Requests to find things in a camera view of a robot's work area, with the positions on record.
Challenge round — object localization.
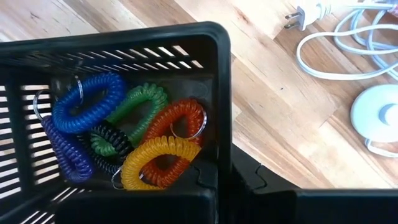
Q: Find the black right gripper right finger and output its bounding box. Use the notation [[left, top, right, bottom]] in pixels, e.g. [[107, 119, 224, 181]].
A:
[[231, 144, 300, 192]]

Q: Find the black plastic basket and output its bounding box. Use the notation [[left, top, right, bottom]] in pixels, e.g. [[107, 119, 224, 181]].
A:
[[0, 21, 233, 224]]

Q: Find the green coil wrist keychain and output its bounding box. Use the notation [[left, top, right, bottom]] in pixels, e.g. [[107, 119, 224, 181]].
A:
[[89, 82, 169, 158]]

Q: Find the yellow coil wrist keychain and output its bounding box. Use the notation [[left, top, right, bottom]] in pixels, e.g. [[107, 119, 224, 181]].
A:
[[119, 134, 203, 192]]

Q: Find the blue coil wrist keychain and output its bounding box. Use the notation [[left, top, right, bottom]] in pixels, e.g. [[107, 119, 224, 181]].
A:
[[50, 72, 128, 135]]

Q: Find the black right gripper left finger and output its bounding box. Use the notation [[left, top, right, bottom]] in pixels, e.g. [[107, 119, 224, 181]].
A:
[[169, 161, 219, 191]]

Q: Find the purple coil wrist keychain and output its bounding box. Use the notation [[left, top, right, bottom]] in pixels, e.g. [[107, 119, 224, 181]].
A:
[[39, 114, 95, 184]]

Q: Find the white lamp power cord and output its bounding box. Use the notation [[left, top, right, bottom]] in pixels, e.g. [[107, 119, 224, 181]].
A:
[[284, 0, 398, 159]]

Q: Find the round white cord switch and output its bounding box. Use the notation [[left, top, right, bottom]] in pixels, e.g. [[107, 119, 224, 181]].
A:
[[349, 83, 398, 144]]

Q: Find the orange coil wrist keychain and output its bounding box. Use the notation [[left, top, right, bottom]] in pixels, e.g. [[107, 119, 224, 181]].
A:
[[139, 98, 208, 190]]

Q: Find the black coil wrist keychain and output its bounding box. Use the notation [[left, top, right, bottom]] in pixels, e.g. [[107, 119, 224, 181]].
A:
[[76, 119, 135, 175]]

